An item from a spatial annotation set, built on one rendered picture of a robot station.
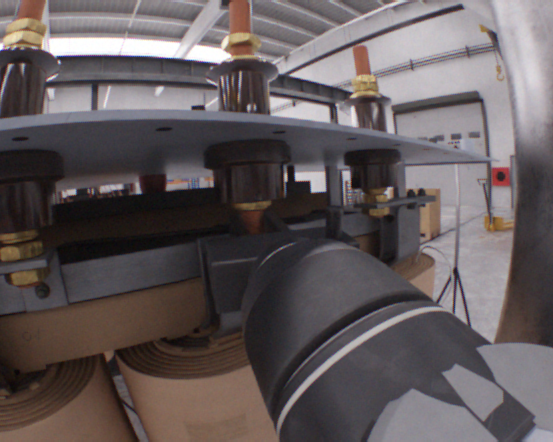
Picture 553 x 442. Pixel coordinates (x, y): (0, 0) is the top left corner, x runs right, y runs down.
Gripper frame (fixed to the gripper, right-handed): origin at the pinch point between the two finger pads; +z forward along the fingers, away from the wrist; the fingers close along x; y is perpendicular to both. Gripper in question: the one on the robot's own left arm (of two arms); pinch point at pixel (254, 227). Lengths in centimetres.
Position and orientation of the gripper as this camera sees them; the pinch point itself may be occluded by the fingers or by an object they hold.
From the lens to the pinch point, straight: 35.9
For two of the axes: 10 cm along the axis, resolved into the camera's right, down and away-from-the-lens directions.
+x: -9.5, 1.0, -2.8
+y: -0.1, -9.5, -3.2
